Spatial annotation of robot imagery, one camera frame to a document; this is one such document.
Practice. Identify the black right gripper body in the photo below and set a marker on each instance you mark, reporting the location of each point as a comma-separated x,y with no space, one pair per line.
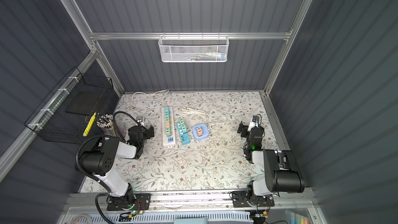
246,134

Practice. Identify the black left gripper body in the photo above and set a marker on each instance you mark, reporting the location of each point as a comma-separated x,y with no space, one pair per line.
145,135

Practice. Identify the white multicolour power strip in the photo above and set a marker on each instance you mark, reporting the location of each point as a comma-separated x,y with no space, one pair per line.
168,142

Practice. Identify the teal power strip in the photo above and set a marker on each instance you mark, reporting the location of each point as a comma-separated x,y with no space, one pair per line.
185,140

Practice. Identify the blue square power socket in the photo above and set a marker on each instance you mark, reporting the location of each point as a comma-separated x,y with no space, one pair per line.
205,131

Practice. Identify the brown pink plug cube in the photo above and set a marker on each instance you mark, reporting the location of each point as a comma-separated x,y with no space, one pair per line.
200,132

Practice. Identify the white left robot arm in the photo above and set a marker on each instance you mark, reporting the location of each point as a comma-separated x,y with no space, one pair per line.
96,156

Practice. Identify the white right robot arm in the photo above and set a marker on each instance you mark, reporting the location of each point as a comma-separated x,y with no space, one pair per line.
281,170

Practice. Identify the clear cup of pencils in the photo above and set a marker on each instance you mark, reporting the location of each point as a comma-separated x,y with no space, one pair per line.
106,123

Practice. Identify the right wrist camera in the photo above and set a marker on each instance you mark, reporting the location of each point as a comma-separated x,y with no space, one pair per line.
255,122

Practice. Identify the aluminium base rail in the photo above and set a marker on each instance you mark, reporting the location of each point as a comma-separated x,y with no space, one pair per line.
192,200

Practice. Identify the black wire mesh basket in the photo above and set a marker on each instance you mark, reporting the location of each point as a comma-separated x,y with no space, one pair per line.
65,116

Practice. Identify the white wire mesh basket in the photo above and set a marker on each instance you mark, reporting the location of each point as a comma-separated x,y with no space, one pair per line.
190,50

